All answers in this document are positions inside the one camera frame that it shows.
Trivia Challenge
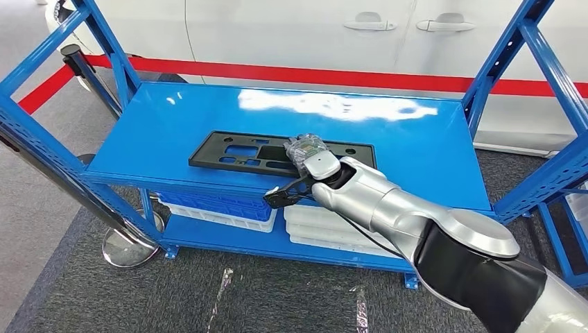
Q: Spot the black plastic frame part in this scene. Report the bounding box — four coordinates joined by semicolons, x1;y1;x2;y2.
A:
188;130;378;179

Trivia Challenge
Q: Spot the blue metal shelf rack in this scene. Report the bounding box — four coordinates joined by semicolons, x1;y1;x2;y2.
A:
0;0;588;291

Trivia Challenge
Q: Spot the blue wheeled shelf rack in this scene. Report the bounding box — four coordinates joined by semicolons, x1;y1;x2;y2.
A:
537;181;588;288

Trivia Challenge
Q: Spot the clear floor tape strip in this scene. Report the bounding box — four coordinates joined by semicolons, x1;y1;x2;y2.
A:
351;287;368;333
207;268;234;333

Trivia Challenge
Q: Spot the white car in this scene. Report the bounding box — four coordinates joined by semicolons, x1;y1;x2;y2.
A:
44;0;588;160

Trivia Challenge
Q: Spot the white storage bin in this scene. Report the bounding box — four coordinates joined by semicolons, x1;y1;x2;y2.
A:
564;193;588;221

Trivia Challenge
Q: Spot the white car door handle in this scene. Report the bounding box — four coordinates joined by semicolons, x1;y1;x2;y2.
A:
343;12;398;32
415;13;476;33

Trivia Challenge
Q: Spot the chrome stanchion post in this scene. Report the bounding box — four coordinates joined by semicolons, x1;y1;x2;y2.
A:
60;43;123;121
0;121;165;269

